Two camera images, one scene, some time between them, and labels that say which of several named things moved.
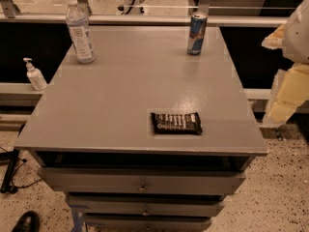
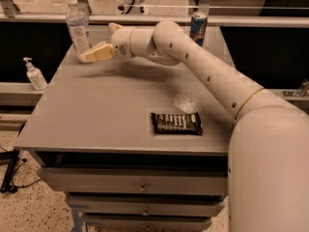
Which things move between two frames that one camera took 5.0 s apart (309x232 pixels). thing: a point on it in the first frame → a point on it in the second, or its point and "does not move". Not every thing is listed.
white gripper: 297,36 → 121,42
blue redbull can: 197,32 does not move
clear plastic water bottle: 80,30 does not move
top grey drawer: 141,181 does not move
